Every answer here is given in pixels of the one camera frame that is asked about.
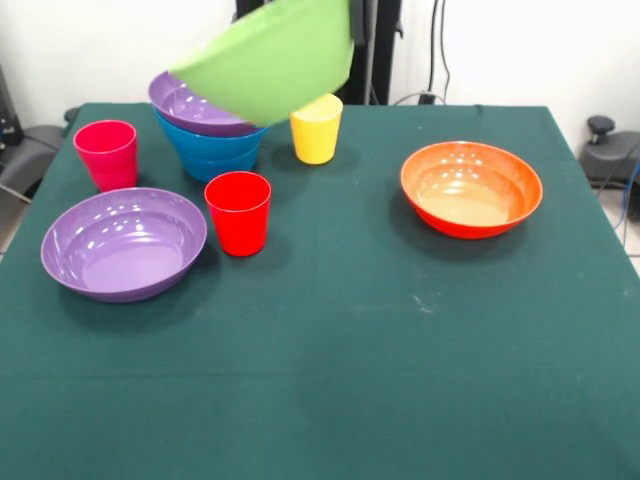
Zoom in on green plastic bowl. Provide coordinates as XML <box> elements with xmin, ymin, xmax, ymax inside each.
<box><xmin>168</xmin><ymin>0</ymin><xmax>356</xmax><ymax>128</ymax></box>

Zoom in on orange plastic bowl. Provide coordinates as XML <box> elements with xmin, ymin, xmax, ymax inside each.
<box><xmin>400</xmin><ymin>141</ymin><xmax>544</xmax><ymax>240</ymax></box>

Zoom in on pink plastic cup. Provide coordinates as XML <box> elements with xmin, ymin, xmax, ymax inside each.
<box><xmin>72</xmin><ymin>119</ymin><xmax>139</xmax><ymax>193</ymax></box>

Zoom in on large blue plastic bowl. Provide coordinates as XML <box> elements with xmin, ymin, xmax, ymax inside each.
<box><xmin>152</xmin><ymin>107</ymin><xmax>271</xmax><ymax>169</ymax></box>

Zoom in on dark green tablecloth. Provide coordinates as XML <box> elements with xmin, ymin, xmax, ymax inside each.
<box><xmin>0</xmin><ymin>102</ymin><xmax>640</xmax><ymax>480</ymax></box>

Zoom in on small teal plastic bowl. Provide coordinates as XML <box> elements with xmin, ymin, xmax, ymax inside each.
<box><xmin>180</xmin><ymin>148</ymin><xmax>260</xmax><ymax>184</ymax></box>

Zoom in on black wall cable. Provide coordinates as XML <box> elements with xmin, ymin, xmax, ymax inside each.
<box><xmin>422</xmin><ymin>34</ymin><xmax>451</xmax><ymax>106</ymax></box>

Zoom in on purple plastic bowl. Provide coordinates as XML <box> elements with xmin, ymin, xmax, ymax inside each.
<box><xmin>40</xmin><ymin>187</ymin><xmax>209</xmax><ymax>304</ymax></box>
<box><xmin>148</xmin><ymin>71</ymin><xmax>267</xmax><ymax>137</ymax></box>

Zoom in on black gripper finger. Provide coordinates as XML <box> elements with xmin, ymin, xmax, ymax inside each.
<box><xmin>348</xmin><ymin>0</ymin><xmax>369</xmax><ymax>47</ymax></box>

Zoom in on red plastic cup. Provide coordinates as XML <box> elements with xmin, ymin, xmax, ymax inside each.
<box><xmin>203</xmin><ymin>170</ymin><xmax>273</xmax><ymax>257</ymax></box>

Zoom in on yellow plastic cup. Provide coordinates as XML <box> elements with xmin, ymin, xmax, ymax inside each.
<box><xmin>288</xmin><ymin>93</ymin><xmax>344</xmax><ymax>165</ymax></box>

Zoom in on grey equipment base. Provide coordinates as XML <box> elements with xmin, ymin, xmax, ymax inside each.
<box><xmin>0</xmin><ymin>64</ymin><xmax>67</xmax><ymax>201</ymax></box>

